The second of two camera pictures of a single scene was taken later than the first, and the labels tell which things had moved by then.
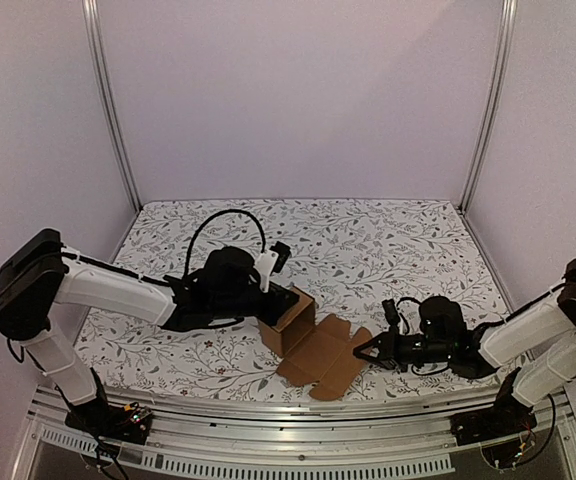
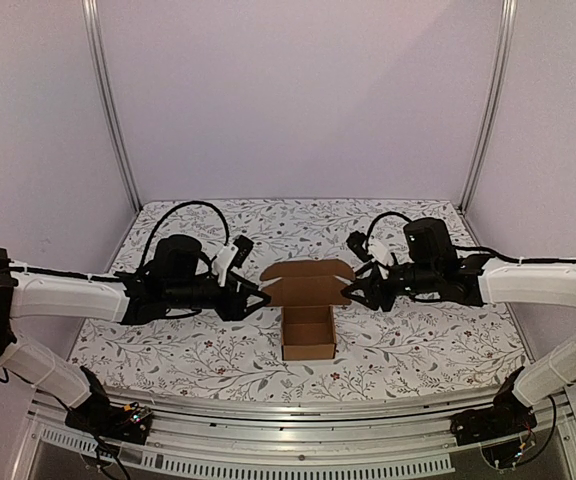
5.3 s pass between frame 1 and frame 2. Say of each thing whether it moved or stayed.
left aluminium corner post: stayed
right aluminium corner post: stayed
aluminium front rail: stayed
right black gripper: moved
